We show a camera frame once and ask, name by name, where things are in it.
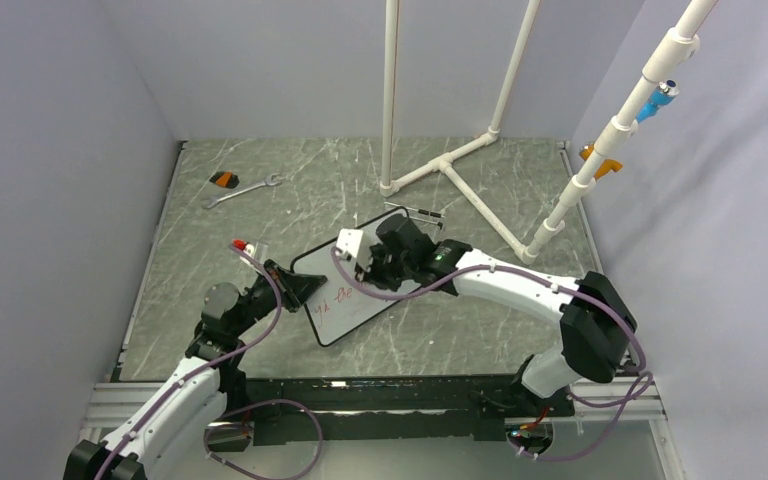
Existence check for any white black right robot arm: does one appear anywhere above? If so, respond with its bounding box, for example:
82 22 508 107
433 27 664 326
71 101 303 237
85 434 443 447
337 216 638 415

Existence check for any white whiteboard black frame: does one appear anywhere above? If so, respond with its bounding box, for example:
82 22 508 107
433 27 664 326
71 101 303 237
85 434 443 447
290 237 396 347

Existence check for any blue clip on pipe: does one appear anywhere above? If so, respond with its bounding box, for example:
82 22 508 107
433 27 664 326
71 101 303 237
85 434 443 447
635 79 680 124

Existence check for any silver open-end wrench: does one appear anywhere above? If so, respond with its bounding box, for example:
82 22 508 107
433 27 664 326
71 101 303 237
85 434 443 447
202 173 283 210

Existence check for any black orange small tool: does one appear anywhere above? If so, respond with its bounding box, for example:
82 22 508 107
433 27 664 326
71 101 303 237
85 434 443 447
209 171 239 189

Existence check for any metal wire whiteboard stand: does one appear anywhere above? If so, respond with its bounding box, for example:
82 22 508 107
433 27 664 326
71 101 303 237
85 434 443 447
383 201 445 231

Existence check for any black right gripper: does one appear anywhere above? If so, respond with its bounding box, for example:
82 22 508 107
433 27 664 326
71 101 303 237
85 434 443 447
355 242 416 293

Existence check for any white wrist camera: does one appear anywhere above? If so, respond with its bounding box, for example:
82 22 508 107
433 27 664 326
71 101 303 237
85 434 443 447
230 239 269 267
335 229 375 269

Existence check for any white PVC pipe frame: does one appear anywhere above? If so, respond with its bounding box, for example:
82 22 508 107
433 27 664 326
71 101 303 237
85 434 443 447
379 0 720 265

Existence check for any orange clip on pipe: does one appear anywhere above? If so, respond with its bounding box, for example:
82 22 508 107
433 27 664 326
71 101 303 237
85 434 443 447
579 144 624 181

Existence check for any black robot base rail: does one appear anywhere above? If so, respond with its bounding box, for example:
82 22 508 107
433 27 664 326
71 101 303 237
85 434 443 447
210 374 575 451

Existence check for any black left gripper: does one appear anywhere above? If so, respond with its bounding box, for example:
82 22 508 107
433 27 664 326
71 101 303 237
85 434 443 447
231 259 327 337

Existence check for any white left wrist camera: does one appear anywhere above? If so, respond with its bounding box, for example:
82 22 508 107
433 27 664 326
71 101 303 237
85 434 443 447
230 239 269 267

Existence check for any aluminium extrusion rail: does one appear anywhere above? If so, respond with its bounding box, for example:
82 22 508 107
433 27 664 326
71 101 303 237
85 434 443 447
82 382 163 429

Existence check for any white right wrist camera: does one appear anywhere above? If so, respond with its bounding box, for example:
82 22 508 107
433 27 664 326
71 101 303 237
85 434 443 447
335 229 375 269

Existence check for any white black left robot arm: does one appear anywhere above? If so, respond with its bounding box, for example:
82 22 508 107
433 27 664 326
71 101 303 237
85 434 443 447
63 260 327 479

